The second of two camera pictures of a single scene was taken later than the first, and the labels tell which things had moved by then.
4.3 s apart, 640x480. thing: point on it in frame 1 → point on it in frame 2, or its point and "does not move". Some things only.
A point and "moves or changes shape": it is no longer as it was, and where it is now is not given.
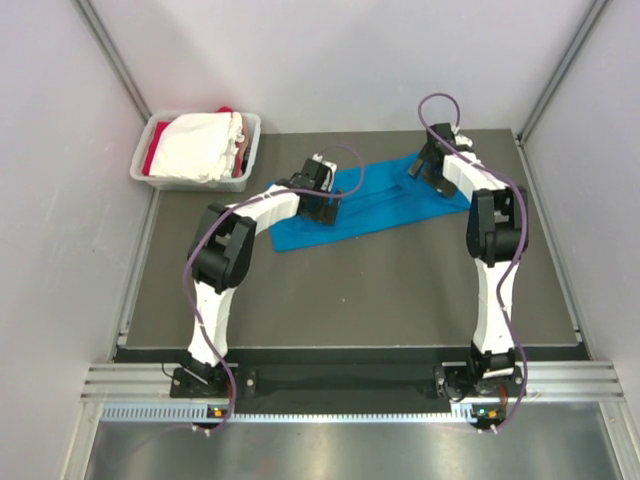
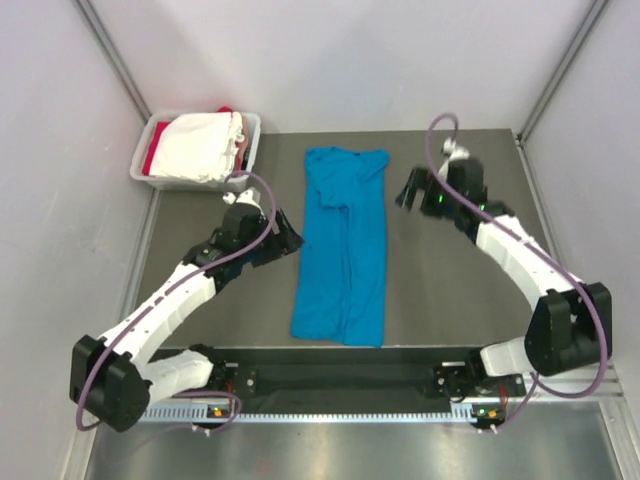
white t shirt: x=198 y=147 does not move
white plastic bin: x=235 y=184 does not move
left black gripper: x=322 y=211 → x=275 y=240
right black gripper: x=442 y=187 → x=420 y=178
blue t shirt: x=375 y=195 moves or changes shape
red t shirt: x=158 y=128 does not move
